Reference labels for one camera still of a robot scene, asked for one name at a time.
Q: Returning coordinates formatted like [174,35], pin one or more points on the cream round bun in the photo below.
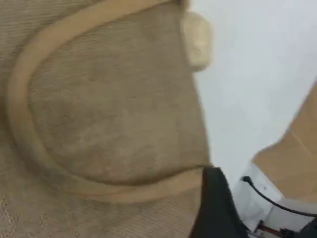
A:
[198,39]

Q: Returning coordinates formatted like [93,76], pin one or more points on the brown burlap tote bag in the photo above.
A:
[99,111]

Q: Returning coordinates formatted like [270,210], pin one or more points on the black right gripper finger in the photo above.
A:
[215,208]

